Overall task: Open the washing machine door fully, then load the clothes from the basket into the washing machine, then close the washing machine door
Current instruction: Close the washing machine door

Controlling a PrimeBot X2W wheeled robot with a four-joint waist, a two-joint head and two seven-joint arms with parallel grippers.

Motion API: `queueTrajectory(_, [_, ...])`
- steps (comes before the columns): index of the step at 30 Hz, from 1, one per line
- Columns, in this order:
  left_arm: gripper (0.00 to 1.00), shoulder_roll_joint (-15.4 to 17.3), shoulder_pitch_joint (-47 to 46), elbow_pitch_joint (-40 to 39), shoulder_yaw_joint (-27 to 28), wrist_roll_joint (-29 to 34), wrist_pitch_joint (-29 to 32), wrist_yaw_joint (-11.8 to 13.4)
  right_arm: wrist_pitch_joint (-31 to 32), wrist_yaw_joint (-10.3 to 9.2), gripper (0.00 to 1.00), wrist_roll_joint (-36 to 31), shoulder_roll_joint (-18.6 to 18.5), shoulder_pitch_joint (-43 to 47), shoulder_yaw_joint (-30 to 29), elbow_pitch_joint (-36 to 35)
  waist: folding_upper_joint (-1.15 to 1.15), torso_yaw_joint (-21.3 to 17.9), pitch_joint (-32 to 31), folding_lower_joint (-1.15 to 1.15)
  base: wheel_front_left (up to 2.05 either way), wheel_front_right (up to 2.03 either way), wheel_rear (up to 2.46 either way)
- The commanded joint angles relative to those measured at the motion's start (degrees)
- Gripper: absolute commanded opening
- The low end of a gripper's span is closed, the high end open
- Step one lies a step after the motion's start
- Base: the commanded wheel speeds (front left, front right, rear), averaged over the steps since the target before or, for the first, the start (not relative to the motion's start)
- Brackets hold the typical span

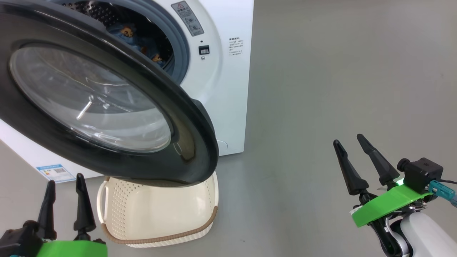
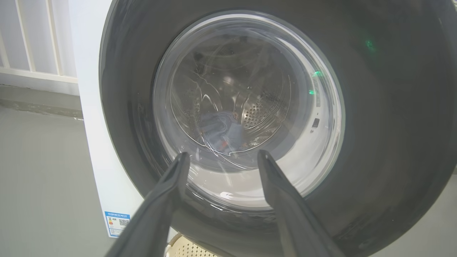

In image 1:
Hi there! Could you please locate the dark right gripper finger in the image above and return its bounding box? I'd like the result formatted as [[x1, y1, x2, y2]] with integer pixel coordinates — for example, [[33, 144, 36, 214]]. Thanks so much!
[[356, 134, 400, 186], [333, 139, 370, 196]]

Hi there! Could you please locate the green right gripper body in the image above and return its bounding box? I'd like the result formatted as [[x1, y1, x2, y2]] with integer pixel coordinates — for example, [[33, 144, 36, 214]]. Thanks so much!
[[350, 178, 434, 257]]

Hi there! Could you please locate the black cable teal connector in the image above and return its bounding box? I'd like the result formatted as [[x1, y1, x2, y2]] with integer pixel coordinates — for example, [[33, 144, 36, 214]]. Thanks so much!
[[427, 178, 457, 208]]

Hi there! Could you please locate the cream perforated laundry basket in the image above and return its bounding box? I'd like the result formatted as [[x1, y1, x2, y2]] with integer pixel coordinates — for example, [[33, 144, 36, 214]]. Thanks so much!
[[96, 171, 219, 248]]

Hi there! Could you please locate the white front-load washing machine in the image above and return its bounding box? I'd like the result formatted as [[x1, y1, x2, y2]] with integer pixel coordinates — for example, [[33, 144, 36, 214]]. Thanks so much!
[[0, 0, 255, 179]]

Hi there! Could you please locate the grey warning sticker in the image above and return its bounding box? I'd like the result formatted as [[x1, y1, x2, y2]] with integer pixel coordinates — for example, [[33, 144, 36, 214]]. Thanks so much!
[[171, 1, 205, 37]]

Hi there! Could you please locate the black round glass door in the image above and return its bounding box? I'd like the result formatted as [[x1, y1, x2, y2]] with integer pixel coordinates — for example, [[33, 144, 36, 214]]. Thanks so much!
[[0, 0, 219, 187]]

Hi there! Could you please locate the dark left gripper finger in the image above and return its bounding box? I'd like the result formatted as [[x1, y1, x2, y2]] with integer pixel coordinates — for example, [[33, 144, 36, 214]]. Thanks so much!
[[74, 173, 97, 240], [36, 180, 57, 240]]

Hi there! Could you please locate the blue cartoon print garment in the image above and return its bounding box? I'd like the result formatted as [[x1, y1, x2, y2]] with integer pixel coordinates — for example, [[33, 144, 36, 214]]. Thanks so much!
[[107, 23, 166, 66]]

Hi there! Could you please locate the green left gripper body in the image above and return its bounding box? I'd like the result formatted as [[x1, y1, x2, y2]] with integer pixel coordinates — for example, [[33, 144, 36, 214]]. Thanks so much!
[[34, 238, 108, 257]]

